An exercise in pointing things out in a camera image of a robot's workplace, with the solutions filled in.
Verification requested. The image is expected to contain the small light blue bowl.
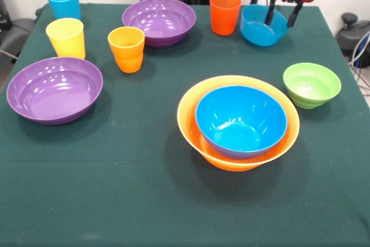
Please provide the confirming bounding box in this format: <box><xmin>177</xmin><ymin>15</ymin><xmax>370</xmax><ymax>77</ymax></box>
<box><xmin>240</xmin><ymin>4</ymin><xmax>290</xmax><ymax>47</ymax></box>

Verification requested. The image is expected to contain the green bowl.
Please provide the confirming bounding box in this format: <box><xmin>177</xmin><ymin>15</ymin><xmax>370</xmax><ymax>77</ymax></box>
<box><xmin>283</xmin><ymin>62</ymin><xmax>342</xmax><ymax>110</ymax></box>

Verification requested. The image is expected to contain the large blue bowl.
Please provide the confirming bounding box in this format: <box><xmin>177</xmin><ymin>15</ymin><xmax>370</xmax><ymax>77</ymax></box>
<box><xmin>195</xmin><ymin>85</ymin><xmax>288</xmax><ymax>160</ymax></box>

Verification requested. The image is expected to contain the red cup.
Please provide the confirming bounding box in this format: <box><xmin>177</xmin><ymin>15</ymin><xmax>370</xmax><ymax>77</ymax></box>
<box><xmin>209</xmin><ymin>0</ymin><xmax>243</xmax><ymax>36</ymax></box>

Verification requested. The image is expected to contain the black floor base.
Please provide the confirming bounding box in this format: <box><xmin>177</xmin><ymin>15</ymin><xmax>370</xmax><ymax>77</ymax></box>
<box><xmin>335</xmin><ymin>12</ymin><xmax>370</xmax><ymax>57</ymax></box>

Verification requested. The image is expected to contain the purple bowl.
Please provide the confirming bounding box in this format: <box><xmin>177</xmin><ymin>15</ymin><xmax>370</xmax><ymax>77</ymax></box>
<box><xmin>6</xmin><ymin>57</ymin><xmax>104</xmax><ymax>126</ymax></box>
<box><xmin>121</xmin><ymin>0</ymin><xmax>197</xmax><ymax>48</ymax></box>

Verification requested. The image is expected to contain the large orange bowl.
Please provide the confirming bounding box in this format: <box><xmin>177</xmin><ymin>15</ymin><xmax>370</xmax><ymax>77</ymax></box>
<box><xmin>176</xmin><ymin>75</ymin><xmax>301</xmax><ymax>172</ymax></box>

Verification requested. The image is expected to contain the orange cup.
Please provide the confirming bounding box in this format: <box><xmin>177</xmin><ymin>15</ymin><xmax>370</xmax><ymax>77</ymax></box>
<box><xmin>108</xmin><ymin>26</ymin><xmax>146</xmax><ymax>73</ymax></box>

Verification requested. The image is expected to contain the yellow cup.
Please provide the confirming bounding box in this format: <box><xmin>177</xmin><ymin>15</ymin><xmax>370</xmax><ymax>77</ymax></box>
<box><xmin>45</xmin><ymin>18</ymin><xmax>86</xmax><ymax>60</ymax></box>

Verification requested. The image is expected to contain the blue cup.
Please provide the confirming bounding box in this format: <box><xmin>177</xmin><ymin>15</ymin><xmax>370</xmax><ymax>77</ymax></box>
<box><xmin>46</xmin><ymin>0</ymin><xmax>82</xmax><ymax>21</ymax></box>

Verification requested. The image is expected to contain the dark green tablecloth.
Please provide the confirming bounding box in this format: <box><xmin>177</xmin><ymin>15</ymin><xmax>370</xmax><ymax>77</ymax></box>
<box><xmin>0</xmin><ymin>3</ymin><xmax>370</xmax><ymax>247</ymax></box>

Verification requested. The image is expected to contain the bundle of cables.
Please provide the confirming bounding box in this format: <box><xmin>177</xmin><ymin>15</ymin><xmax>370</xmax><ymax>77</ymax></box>
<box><xmin>348</xmin><ymin>31</ymin><xmax>370</xmax><ymax>97</ymax></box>

